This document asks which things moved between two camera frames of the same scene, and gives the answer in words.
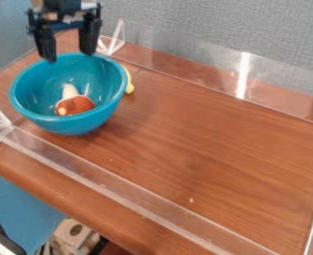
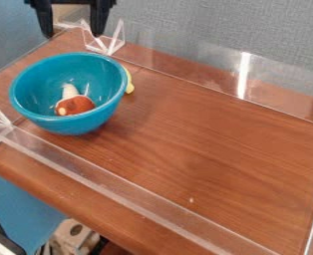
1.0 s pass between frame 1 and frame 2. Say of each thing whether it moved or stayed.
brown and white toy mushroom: stayed
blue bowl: stayed
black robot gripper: moved
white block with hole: stayed
